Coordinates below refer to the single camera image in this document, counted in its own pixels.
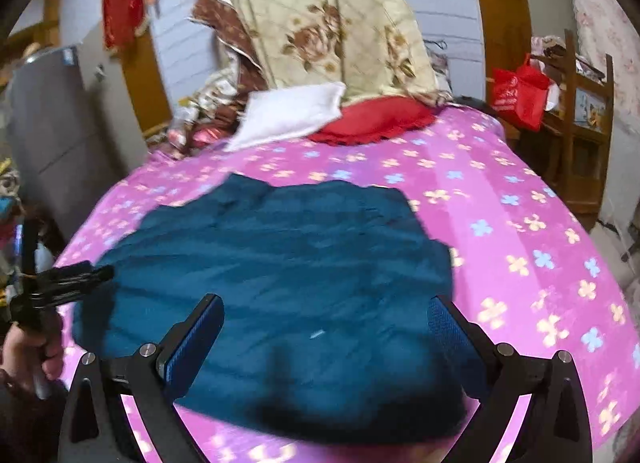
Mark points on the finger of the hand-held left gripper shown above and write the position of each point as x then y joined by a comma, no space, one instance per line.
80,278

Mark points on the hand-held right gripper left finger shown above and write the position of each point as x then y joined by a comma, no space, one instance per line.
195,343

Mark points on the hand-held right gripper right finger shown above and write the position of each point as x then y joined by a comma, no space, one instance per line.
452,340

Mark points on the teal jacket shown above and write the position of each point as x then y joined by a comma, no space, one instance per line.
280,268

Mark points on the person's left forearm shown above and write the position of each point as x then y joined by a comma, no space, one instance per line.
20,423

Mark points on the person's left hand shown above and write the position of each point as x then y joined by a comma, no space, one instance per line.
22,353

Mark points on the pink floral bedsheet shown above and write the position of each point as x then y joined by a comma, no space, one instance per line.
500,223

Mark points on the grey cabinet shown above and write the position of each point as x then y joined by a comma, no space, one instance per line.
55,143

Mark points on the brown patterned quilt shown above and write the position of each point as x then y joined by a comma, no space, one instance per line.
220,93

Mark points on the red fringed cushion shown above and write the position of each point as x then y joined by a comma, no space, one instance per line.
375,120

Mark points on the wooden shelf rack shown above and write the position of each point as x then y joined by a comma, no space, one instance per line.
582,143

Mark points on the white pillow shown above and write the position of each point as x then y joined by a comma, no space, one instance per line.
290,113

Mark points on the red shopping bag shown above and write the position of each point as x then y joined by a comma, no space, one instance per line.
520,93

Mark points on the pale floral curtain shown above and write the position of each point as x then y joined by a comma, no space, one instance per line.
605,43

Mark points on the cream floral quilt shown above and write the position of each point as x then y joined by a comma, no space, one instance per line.
325,18

